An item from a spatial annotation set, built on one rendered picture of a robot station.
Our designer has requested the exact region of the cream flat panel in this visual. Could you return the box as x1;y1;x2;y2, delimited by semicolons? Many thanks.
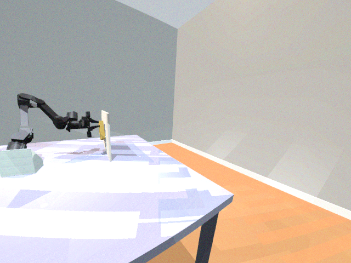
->
101;111;111;162

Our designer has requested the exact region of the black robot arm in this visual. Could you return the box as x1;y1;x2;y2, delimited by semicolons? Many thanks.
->
6;93;78;150

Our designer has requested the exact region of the golden-brown picture frame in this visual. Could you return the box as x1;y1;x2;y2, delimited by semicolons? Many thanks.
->
98;121;106;140

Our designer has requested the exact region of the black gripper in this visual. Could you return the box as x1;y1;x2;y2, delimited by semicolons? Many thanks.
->
77;111;99;137

